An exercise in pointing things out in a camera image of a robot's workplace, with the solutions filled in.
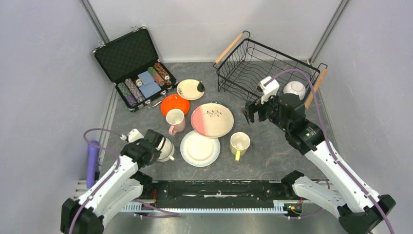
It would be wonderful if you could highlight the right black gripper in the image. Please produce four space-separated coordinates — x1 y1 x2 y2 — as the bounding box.
241 91 290 132

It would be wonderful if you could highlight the white cup with handle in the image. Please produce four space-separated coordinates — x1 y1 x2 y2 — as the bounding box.
156 137 175 162

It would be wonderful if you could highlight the white bowl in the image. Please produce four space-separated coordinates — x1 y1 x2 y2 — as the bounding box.
283 81 306 100

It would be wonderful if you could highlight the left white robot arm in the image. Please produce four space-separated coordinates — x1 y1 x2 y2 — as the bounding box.
60 129 167 234

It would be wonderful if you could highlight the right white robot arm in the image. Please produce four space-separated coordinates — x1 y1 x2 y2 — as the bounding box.
242 94 395 234

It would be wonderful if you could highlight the yellow green mug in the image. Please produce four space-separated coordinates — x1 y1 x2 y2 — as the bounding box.
230 132 250 161

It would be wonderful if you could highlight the pink and cream plate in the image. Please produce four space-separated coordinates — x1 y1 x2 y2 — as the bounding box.
190 103 234 138

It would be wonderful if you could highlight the pink mug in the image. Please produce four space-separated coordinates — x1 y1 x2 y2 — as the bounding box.
166 109 186 136

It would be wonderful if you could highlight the purple flashlight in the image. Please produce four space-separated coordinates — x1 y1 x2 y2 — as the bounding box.
86 140 99 189

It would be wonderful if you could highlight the white scalloped plate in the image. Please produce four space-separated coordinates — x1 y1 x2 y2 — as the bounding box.
180 130 221 167

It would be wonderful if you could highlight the orange plate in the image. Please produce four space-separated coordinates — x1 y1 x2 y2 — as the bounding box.
160 94 190 116

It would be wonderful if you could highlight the cream plate with black spot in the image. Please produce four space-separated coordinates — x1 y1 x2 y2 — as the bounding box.
177 79 205 100

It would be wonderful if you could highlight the blue card deck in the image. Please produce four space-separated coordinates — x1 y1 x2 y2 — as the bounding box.
137 71 161 98

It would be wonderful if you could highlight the black poker chip case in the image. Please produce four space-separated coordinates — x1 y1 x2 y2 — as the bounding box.
93 27 178 112

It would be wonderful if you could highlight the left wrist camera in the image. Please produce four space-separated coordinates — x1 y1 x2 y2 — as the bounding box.
120 129 144 143

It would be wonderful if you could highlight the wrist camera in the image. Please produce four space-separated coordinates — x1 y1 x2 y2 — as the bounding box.
120 129 144 143
257 76 280 104

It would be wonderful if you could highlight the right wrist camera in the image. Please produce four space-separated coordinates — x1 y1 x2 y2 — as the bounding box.
257 76 280 104

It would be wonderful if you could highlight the black wire dish rack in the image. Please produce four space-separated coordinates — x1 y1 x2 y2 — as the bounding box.
213 30 327 102

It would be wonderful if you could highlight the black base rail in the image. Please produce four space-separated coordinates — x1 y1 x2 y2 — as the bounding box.
134 176 305 214

